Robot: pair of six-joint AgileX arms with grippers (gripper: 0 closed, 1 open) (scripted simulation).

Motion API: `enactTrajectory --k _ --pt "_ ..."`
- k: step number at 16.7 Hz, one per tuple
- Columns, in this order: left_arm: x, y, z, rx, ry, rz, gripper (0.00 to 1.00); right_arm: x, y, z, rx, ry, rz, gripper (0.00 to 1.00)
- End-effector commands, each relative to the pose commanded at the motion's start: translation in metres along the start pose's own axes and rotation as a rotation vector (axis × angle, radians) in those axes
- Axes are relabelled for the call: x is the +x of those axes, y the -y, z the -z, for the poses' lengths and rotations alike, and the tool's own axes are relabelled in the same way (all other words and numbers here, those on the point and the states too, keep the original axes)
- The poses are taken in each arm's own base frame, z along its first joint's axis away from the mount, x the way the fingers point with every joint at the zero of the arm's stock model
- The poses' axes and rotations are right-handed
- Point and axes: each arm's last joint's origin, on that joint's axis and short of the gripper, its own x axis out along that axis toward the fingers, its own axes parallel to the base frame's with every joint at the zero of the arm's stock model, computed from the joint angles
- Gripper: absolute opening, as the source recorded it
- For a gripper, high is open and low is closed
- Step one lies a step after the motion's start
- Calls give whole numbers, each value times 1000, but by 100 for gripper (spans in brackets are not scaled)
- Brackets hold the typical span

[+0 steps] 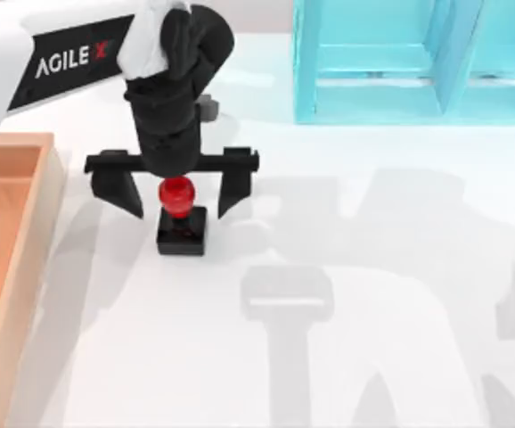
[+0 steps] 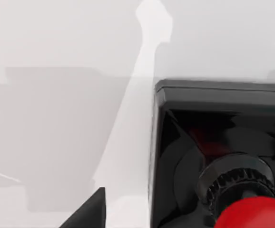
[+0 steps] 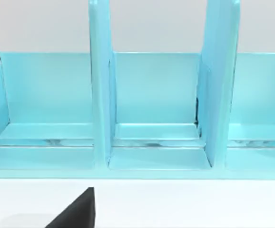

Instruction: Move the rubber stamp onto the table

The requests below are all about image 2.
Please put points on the black open box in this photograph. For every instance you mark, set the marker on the black open box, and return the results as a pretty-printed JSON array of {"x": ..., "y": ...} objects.
[{"x": 175, "y": 133}]

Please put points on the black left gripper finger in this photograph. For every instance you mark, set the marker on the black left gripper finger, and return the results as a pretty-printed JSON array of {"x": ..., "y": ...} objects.
[{"x": 94, "y": 211}]

